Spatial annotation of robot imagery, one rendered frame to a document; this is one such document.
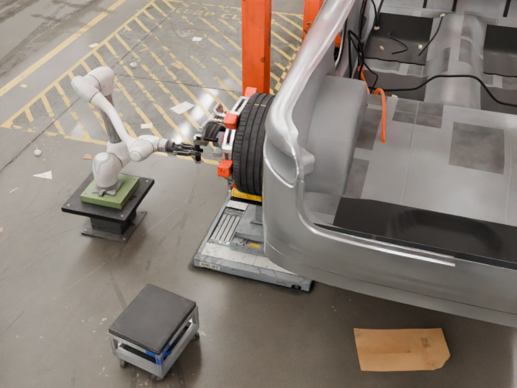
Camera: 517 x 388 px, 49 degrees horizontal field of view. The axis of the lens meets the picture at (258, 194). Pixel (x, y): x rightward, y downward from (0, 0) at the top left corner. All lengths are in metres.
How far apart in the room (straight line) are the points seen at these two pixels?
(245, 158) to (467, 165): 1.28
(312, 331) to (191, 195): 1.63
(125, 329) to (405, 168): 1.84
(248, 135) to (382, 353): 1.55
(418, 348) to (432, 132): 1.32
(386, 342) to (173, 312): 1.33
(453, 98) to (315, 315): 1.80
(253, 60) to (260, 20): 0.29
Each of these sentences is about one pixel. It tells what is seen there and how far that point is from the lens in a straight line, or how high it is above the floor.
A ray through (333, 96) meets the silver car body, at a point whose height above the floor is 1.34.
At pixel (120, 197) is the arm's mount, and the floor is 0.35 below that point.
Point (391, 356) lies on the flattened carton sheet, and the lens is 3.69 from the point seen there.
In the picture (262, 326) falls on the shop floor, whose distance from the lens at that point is 3.73.
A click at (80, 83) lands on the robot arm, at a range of 3.93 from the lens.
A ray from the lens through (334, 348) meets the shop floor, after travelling 3.67.
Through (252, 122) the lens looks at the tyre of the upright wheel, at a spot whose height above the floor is 1.13.
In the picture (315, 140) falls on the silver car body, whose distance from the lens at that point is 3.21.
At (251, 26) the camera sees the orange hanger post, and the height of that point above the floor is 1.46.
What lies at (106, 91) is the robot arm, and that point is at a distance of 4.05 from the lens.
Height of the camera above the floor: 2.93
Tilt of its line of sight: 39 degrees down
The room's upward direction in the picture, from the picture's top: 1 degrees clockwise
